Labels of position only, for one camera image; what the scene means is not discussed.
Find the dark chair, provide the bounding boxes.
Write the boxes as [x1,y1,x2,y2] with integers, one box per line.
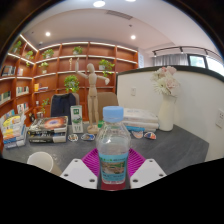
[49,92,78,126]

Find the dark-framed window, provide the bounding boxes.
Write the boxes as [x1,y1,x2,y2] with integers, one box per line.
[188,54,224,76]

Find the stack of dark books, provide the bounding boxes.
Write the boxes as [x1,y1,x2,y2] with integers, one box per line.
[26,115,70,144]

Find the clear blue-capped water bottle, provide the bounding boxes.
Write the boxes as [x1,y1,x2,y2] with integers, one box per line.
[95,105,132,185]

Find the large white wall socket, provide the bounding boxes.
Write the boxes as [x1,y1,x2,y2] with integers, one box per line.
[215,108,224,129]

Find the wooden shelf unit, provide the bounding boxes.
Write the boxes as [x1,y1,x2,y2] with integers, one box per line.
[0,33,139,134]

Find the black track light rail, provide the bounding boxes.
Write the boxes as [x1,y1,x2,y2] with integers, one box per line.
[152,45,223,61]

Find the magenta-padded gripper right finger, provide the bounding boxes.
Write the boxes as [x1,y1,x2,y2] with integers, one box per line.
[127,148,167,190]

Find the stack of white books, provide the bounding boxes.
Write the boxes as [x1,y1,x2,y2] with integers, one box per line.
[122,107,160,133]

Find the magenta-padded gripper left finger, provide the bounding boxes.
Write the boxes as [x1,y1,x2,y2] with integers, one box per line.
[59,148,102,190]

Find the tall green-white carton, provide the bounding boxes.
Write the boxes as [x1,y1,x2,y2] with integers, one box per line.
[69,104,84,134]

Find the multi-bulb ceiling lamp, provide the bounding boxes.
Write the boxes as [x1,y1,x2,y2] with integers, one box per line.
[92,0,138,8]

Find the grey sheer curtain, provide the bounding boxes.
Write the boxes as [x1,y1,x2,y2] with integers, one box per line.
[153,53,190,67]

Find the ceiling air vent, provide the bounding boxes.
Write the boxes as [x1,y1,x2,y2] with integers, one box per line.
[105,9,134,21]

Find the wooden artist mannequin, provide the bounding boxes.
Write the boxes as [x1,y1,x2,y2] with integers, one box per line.
[74,57,111,135]

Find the small colourful printed card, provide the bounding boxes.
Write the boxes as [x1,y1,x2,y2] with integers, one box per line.
[143,131,157,141]
[80,132,96,142]
[67,133,79,143]
[130,130,144,140]

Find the stack of colourful books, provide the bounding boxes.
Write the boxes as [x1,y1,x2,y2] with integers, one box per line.
[1,114,28,149]

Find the white vase with flowers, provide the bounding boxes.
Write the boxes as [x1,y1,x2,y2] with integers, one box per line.
[151,65,182,132]

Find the tan chair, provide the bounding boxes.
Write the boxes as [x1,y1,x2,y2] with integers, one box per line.
[96,91,120,121]

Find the cream ceramic mug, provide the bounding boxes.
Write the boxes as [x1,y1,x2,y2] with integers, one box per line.
[26,151,63,177]

